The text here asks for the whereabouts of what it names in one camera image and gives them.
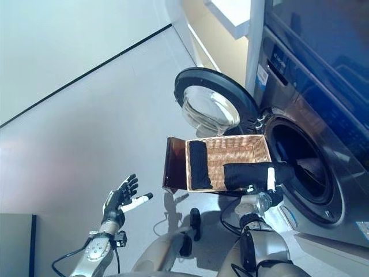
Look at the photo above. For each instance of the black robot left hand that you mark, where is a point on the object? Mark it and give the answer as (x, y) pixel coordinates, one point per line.
(119, 196)

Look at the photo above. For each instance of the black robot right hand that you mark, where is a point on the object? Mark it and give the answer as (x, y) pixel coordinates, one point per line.
(271, 179)

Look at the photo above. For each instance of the black garment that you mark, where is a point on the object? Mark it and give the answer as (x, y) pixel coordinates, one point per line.
(248, 176)
(199, 164)

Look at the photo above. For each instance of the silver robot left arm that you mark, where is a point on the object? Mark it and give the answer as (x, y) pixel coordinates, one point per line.
(98, 251)

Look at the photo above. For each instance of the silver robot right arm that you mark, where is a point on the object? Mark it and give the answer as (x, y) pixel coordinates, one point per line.
(265, 245)

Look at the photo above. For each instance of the round glass washing machine door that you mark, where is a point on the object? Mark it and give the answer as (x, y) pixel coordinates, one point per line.
(207, 86)

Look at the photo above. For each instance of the brown wicker laundry basket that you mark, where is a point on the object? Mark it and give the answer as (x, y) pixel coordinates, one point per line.
(230, 150)

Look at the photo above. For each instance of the brown acrylic stand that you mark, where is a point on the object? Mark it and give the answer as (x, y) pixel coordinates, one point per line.
(173, 161)

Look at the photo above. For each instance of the silver robot right leg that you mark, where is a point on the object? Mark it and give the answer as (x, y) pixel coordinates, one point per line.
(235, 256)

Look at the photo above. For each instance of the blue white energy label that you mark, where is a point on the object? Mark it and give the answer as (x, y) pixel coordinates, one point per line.
(262, 75)

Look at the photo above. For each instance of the grey box with black edge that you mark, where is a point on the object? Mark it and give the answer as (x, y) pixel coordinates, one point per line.
(14, 245)

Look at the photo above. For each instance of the dark grey stacked dryer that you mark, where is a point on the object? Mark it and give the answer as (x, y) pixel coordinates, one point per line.
(331, 34)

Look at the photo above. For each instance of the white counter cabinet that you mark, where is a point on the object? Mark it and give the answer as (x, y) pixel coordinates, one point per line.
(219, 23)

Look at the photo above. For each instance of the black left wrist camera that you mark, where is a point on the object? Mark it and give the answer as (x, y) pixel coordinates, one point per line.
(121, 239)

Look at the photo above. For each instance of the white appliance enclosure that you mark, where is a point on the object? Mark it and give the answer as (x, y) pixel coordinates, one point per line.
(255, 34)

